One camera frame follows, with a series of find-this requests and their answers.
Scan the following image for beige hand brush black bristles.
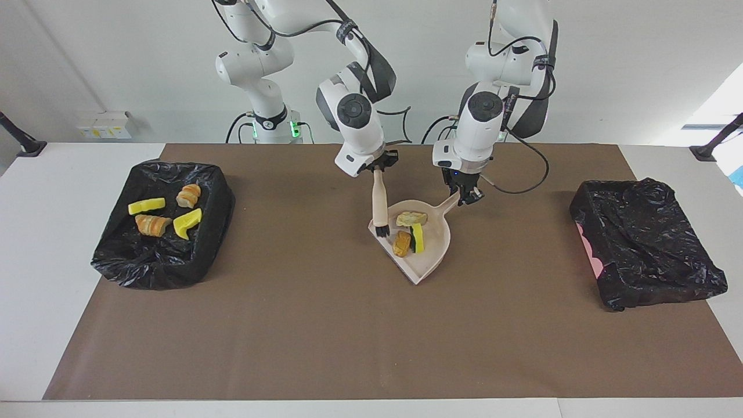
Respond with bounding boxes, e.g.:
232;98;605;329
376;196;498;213
371;170;391;239

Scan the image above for beige plastic dustpan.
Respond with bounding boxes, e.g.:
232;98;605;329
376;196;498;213
368;193;461;285

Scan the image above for pale striped bread scrap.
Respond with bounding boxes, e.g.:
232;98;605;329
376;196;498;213
176;183;202;208

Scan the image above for hooked yellow sponge scrap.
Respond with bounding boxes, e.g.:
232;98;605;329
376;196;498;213
173;208;203;240

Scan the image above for orange striped bread scrap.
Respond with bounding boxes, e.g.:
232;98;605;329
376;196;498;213
135;214;172;237

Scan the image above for yellow green sponge scrap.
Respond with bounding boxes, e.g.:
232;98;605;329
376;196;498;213
128;198;166;215

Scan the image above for pink bin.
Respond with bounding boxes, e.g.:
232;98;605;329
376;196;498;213
579;224;605;280

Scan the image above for right black-lined bin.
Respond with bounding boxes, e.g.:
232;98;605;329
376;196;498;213
569;178;728;312

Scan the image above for black-lined bin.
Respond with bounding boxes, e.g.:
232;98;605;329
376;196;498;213
569;178;728;312
91;161;236;291

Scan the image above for left black-lined bin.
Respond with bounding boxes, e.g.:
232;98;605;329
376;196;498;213
91;161;236;291

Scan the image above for brown table mat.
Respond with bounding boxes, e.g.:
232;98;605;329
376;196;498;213
42;143;743;401

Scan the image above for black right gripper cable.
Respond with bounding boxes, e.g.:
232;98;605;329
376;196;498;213
212;0;413;147

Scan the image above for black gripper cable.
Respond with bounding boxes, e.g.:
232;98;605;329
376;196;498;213
212;0;413;147
482;0;559;195

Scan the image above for black arm base cable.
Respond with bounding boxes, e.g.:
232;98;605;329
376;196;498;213
225;112;256;144
421;115;459;145

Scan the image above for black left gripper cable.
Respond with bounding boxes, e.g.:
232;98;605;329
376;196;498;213
482;0;559;195

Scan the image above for black camera stand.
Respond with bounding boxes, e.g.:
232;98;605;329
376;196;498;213
0;111;47;157
690;113;743;162

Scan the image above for white wall socket box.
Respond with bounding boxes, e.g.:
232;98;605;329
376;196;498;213
75;111;137;140

